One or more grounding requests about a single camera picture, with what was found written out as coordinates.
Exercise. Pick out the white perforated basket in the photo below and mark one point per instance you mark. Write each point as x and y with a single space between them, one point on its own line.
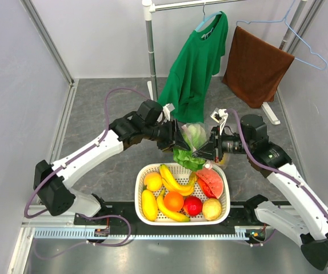
181 174

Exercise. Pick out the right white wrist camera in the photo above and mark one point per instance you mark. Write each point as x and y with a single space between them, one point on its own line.
220 116

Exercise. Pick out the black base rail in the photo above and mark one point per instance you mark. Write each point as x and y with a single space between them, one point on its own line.
238 217

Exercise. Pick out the red apple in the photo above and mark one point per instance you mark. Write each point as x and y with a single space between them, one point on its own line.
192 206

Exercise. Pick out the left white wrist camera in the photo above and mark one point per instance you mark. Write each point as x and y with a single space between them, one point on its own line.
167 109

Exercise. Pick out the teal clothes hanger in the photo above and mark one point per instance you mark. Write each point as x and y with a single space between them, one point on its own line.
206 18

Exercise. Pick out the orange fruit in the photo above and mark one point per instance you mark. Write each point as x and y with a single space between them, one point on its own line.
173 201

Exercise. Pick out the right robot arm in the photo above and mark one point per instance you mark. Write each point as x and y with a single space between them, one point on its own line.
309 230

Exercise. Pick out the yellow mango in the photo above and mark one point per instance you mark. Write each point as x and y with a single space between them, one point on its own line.
149 205

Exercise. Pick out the single yellow banana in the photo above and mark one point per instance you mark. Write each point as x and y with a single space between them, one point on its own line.
176 216

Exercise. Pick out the yellow peach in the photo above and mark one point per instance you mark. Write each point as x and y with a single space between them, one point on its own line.
153 181

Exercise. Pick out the green t-shirt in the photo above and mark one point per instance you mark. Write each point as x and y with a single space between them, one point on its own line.
190 74

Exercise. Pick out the yellow banana bunch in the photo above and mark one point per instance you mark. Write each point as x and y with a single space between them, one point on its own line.
172 185

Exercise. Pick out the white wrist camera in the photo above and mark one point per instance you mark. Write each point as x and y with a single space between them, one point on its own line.
220 116
167 109

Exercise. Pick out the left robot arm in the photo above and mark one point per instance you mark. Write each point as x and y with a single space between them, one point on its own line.
53 182

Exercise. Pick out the watermelon slice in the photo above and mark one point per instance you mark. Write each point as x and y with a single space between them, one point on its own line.
210 183

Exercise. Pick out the green plastic cabbage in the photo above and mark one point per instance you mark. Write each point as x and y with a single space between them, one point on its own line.
191 148

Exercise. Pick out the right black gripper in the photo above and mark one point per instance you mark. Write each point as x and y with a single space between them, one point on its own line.
212 149

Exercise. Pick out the white clothes rack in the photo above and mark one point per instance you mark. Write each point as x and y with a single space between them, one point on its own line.
149 8

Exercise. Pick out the brown towel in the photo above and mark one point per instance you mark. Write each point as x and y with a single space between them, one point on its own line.
255 68

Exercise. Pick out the white slotted cable duct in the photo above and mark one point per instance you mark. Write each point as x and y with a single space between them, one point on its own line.
93 234

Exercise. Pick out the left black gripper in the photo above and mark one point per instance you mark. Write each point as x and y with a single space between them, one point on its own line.
174 138

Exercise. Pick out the clear dotted zip bag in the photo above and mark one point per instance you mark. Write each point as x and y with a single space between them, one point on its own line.
198 137

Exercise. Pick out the blue wire hanger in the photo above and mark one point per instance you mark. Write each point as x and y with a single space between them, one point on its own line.
290 29

